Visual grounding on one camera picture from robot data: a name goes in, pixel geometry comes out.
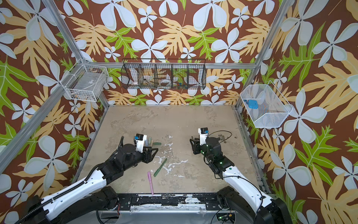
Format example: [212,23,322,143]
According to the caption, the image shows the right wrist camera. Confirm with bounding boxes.
[198,127,209,146]

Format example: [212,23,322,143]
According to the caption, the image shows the dark green pen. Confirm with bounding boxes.
[153,158,167,177]

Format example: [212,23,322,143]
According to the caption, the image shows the white wire basket right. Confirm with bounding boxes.
[240,81,293,129]

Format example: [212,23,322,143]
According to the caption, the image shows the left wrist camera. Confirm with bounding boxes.
[134,133,147,153]

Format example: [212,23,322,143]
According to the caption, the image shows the white wire basket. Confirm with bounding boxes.
[63,63,109,102]
[240,81,293,129]

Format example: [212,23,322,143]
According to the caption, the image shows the blue object in basket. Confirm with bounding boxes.
[246,99,259,109]

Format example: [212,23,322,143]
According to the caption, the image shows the black wire basket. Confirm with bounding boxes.
[119,58,207,90]

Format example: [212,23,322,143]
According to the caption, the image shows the white wire basket left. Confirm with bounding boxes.
[63,63,109,102]

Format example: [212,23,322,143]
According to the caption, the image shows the white tape roll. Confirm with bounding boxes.
[159,78,172,86]

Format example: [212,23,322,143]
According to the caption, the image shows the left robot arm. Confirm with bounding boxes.
[16,134,158,224]

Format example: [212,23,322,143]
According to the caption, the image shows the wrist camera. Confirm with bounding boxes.
[198,127,209,146]
[134,133,147,153]

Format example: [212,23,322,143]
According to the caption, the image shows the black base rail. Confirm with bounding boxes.
[103,193,220,211]

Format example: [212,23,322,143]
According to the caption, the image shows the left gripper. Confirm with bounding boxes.
[123,145,159,172]

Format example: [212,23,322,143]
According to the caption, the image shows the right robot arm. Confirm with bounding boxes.
[189,137,292,224]

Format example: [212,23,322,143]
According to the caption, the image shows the pink pen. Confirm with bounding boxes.
[147,171,154,196]

